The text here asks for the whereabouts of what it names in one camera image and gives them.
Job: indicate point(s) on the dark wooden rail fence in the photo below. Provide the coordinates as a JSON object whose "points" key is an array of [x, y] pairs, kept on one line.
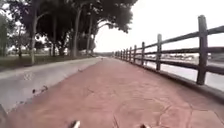
{"points": [[202, 50]]}

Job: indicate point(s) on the grey stone kerb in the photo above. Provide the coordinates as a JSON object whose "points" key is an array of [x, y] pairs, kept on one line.
{"points": [[200, 86]]}

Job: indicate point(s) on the pale water surface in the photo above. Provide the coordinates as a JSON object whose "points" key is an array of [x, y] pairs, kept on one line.
{"points": [[186, 72]]}

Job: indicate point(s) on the grey concrete strip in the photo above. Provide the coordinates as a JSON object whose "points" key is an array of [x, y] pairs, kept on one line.
{"points": [[33, 83]]}

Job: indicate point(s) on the shaded grass strip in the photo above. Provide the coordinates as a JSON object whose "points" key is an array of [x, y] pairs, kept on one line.
{"points": [[20, 62]]}

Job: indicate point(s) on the robot's own part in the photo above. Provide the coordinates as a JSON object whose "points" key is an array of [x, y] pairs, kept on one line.
{"points": [[145, 126], [75, 124]]}

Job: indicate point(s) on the row of trees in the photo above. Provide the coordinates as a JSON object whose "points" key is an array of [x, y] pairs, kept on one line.
{"points": [[76, 33]]}

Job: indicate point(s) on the red paved path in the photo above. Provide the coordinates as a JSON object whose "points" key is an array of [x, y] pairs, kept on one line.
{"points": [[113, 90]]}

